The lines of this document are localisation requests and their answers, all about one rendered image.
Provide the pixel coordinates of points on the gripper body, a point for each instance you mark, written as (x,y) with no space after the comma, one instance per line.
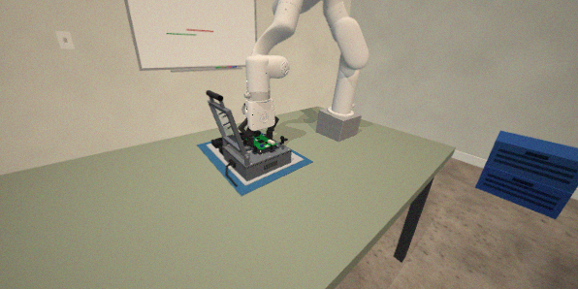
(259,114)

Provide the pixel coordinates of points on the green circuit board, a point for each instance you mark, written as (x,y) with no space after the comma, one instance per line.
(262,142)

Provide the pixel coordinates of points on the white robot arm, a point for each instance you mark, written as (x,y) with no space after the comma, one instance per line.
(346,32)

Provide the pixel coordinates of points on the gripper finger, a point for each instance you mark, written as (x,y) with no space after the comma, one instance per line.
(271,129)
(248,133)

